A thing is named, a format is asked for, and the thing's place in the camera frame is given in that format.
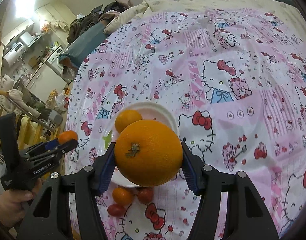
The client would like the small mandarin orange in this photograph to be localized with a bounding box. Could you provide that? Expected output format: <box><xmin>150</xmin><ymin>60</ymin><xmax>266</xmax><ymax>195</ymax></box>
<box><xmin>58</xmin><ymin>131</ymin><xmax>78</xmax><ymax>145</ymax></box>

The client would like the medium orange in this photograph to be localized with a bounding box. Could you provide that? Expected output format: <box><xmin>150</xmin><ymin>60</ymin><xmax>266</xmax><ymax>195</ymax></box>
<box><xmin>114</xmin><ymin>109</ymin><xmax>143</xmax><ymax>133</ymax></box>

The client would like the large navel orange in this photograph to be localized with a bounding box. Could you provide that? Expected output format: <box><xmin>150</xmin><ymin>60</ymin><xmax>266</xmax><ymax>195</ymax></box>
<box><xmin>114</xmin><ymin>120</ymin><xmax>183</xmax><ymax>187</ymax></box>

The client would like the red cherry tomato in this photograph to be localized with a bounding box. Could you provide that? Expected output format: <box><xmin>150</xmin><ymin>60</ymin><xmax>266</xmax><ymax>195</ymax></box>
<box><xmin>137</xmin><ymin>187</ymin><xmax>153</xmax><ymax>204</ymax></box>
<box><xmin>107</xmin><ymin>204</ymin><xmax>126</xmax><ymax>217</ymax></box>

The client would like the left hand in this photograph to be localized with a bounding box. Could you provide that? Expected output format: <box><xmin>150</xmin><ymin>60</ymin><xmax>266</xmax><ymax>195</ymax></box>
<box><xmin>0</xmin><ymin>178</ymin><xmax>44</xmax><ymax>229</ymax></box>

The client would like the yellow wooden rack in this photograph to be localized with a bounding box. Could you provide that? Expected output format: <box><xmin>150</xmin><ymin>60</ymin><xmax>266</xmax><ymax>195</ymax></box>
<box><xmin>0</xmin><ymin>114</ymin><xmax>63</xmax><ymax>158</ymax></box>

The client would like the white washing machine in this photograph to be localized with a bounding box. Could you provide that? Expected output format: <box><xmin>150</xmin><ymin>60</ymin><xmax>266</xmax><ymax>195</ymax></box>
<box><xmin>46</xmin><ymin>46</ymin><xmax>63</xmax><ymax>75</ymax></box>

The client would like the pink strawberry plate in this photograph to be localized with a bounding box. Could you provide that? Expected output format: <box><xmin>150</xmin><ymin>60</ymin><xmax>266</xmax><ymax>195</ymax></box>
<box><xmin>98</xmin><ymin>102</ymin><xmax>183</xmax><ymax>187</ymax></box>

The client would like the teal blue pillow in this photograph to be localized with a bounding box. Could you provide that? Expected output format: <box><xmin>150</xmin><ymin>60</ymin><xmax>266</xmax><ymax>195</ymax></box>
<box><xmin>58</xmin><ymin>22</ymin><xmax>108</xmax><ymax>69</ymax></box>

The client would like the Hello Kitty pink tablecloth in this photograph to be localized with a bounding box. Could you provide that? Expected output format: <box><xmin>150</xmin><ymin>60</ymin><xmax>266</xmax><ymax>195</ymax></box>
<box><xmin>65</xmin><ymin>8</ymin><xmax>306</xmax><ymax>236</ymax></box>

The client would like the pile of dark clothes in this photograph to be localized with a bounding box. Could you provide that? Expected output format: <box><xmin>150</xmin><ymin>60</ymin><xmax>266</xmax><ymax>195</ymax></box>
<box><xmin>67</xmin><ymin>1</ymin><xmax>131</xmax><ymax>44</ymax></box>

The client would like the cream floral bed quilt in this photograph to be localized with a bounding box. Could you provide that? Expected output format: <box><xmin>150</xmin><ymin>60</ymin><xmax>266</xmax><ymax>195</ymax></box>
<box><xmin>104</xmin><ymin>0</ymin><xmax>306</xmax><ymax>37</ymax></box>

